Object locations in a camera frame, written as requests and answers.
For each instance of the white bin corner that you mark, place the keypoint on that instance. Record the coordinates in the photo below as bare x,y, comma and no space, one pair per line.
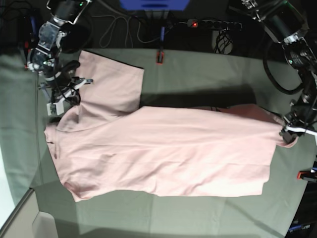
44,226

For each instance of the blue clamp handle centre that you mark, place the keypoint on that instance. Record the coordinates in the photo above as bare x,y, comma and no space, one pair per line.
162,34

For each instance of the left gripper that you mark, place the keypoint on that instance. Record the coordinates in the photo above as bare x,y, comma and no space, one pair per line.
293,119

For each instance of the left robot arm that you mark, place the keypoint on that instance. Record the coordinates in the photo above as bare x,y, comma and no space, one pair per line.
285,26

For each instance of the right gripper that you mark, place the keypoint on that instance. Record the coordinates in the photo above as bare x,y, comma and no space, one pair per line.
66,92

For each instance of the pink t-shirt black print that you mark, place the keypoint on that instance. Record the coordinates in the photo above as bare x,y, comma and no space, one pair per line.
108,142

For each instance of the red clamp right edge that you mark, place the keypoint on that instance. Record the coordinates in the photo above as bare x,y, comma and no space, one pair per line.
309,175

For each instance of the red clamp top centre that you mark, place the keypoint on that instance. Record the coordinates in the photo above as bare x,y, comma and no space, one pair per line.
160,57

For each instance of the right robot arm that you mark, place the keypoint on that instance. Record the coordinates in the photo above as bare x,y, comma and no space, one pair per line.
44,57

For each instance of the blue box top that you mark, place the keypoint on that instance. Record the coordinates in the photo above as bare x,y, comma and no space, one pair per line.
154,4

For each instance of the black power strip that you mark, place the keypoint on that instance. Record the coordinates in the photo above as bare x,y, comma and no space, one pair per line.
215,25

